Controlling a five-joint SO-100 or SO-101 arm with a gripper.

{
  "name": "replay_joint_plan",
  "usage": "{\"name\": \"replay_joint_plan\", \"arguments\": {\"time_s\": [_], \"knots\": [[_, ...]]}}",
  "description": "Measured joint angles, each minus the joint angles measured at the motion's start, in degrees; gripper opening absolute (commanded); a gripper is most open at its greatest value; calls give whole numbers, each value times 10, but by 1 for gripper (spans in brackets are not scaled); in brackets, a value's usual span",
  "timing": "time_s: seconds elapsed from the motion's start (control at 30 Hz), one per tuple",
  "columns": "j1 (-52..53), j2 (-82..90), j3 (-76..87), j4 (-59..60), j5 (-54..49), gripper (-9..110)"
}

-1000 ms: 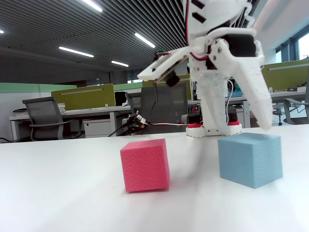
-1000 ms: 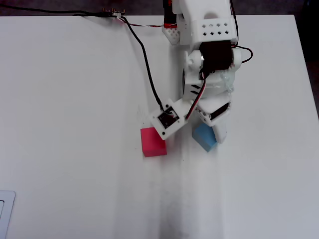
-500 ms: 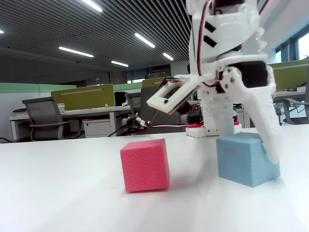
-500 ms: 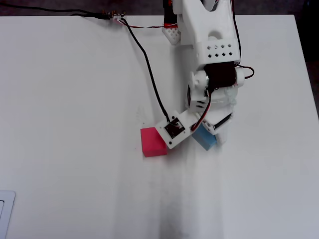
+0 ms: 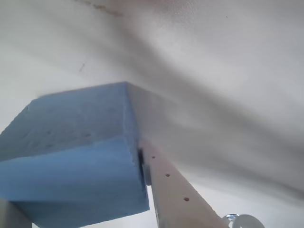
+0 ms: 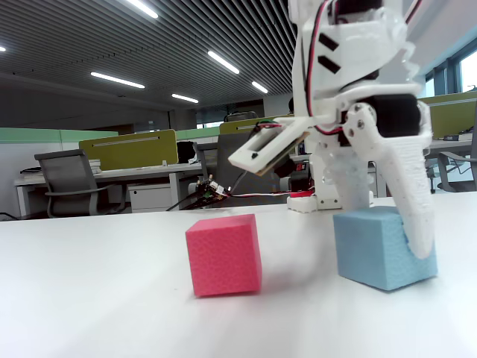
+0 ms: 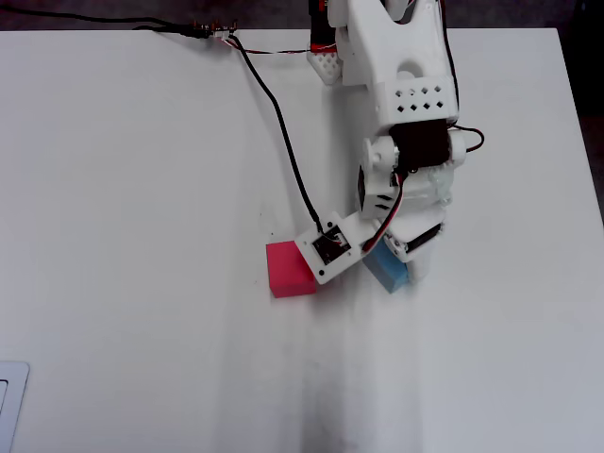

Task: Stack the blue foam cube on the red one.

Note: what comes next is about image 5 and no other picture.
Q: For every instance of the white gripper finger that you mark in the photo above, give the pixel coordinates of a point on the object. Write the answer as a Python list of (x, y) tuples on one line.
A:
[(12, 216), (175, 202)]

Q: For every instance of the blue foam cube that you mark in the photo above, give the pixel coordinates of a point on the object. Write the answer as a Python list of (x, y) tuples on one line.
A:
[(71, 152)]

